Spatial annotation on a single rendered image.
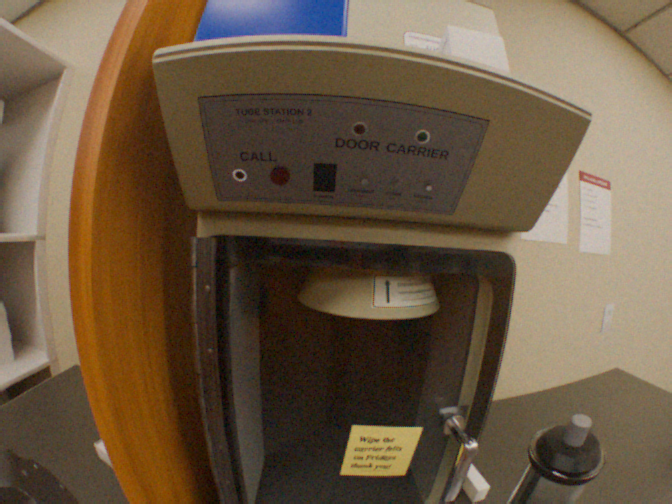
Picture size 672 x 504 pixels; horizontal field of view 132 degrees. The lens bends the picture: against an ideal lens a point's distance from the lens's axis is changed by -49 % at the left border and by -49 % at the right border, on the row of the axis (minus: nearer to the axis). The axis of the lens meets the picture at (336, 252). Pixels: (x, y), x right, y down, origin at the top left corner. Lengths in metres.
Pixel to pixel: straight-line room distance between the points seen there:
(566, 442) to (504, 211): 0.28
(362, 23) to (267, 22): 0.16
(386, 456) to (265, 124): 0.33
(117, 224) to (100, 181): 0.04
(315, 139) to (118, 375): 0.25
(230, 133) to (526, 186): 0.23
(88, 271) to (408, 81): 0.25
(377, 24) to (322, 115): 0.19
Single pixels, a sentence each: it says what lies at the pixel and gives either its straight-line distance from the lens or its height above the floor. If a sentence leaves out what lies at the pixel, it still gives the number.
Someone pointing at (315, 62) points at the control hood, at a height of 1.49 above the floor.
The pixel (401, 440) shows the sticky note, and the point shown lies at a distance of 0.33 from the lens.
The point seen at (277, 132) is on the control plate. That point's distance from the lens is 0.19.
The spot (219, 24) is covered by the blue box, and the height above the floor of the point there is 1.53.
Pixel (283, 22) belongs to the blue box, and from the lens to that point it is 0.20.
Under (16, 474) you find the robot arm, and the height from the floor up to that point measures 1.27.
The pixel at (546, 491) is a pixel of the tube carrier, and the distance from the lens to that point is 0.40.
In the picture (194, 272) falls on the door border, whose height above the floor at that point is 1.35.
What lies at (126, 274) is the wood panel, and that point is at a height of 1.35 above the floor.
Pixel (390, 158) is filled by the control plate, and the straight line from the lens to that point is 0.20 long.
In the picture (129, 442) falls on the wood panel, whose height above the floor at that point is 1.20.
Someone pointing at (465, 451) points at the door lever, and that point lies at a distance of 0.31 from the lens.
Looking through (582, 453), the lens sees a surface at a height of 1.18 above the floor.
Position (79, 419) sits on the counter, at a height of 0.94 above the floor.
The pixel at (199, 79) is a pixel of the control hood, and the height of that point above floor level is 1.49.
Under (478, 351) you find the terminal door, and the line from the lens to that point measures 0.31.
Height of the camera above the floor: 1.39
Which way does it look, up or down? 3 degrees down
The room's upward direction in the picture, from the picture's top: 3 degrees clockwise
